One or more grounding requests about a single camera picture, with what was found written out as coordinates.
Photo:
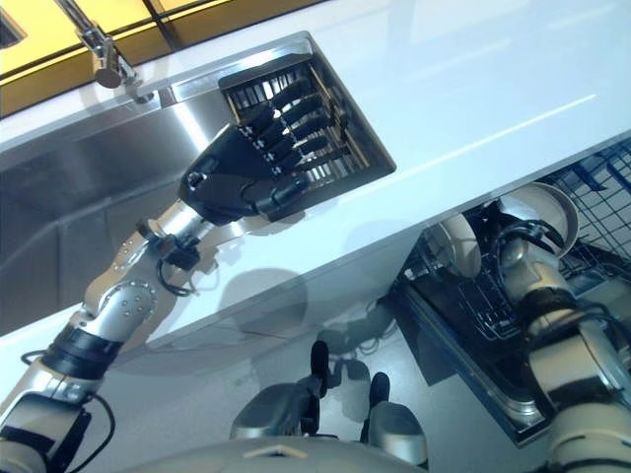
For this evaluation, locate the open dishwasher door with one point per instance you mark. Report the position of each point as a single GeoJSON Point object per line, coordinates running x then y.
{"type": "Point", "coordinates": [458, 315]}

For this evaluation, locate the silver robot leg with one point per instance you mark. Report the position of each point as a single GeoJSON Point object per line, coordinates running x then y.
{"type": "Point", "coordinates": [394, 428]}
{"type": "Point", "coordinates": [271, 409]}

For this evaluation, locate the silver right robot leg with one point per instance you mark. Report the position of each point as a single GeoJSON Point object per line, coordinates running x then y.
{"type": "Point", "coordinates": [394, 428]}

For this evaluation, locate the grey round plate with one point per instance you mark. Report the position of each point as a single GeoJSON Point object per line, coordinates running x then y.
{"type": "Point", "coordinates": [549, 204]}

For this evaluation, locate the black sink drainer basket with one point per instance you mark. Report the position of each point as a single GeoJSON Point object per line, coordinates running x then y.
{"type": "Point", "coordinates": [345, 138]}

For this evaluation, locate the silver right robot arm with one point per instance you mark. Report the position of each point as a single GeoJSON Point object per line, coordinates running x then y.
{"type": "Point", "coordinates": [567, 345]}

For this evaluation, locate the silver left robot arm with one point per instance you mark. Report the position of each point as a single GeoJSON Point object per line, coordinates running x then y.
{"type": "Point", "coordinates": [123, 300]}

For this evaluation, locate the chrome kitchen faucet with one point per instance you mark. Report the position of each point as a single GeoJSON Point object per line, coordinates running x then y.
{"type": "Point", "coordinates": [101, 54]}

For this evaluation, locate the silver robot torso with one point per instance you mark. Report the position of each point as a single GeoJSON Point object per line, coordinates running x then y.
{"type": "Point", "coordinates": [276, 455]}

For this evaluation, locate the silver left robot leg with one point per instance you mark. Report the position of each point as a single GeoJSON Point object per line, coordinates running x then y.
{"type": "Point", "coordinates": [271, 409]}

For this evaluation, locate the beige round plate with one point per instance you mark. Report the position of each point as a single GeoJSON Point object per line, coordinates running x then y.
{"type": "Point", "coordinates": [461, 244]}

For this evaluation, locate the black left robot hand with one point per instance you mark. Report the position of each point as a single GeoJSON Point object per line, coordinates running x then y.
{"type": "Point", "coordinates": [222, 167]}

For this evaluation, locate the stainless steel sink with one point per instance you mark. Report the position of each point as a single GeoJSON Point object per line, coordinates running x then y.
{"type": "Point", "coordinates": [74, 167]}

